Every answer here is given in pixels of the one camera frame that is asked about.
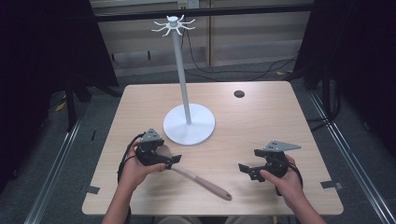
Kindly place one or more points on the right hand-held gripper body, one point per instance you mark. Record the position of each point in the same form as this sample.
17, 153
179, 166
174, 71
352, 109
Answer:
277, 161

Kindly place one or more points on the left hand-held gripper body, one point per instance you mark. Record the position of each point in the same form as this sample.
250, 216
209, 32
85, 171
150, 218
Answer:
148, 148

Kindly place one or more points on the person's right hand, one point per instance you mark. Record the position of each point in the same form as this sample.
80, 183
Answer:
288, 183

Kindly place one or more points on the person's left hand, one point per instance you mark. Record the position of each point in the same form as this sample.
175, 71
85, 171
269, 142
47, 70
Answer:
137, 172

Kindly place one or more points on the white hook stand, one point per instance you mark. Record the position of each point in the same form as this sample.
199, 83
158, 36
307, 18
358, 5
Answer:
186, 123

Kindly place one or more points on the black metal stand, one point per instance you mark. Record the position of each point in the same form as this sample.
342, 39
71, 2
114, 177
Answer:
71, 102

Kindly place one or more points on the black curtain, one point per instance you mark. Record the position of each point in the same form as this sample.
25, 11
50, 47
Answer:
37, 62
358, 46

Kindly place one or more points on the black horizontal bar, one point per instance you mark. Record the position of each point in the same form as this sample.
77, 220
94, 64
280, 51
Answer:
202, 12

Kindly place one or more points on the grey table bracket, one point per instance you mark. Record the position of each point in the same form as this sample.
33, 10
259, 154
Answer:
91, 189
331, 185

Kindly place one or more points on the metal floor rail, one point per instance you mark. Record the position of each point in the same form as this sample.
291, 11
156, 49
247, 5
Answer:
351, 155
53, 174

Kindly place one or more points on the white wall socket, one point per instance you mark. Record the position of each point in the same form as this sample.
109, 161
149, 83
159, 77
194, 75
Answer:
188, 3

